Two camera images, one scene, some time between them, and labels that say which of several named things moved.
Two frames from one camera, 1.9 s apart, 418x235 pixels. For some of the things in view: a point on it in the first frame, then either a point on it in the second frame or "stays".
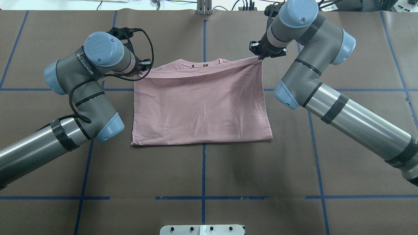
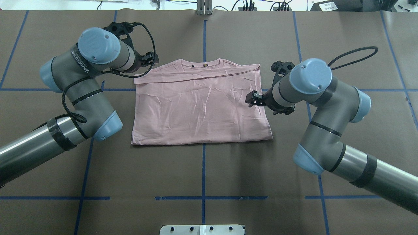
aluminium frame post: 204,7 stays
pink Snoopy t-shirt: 187,102 stays
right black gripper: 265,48 → 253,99
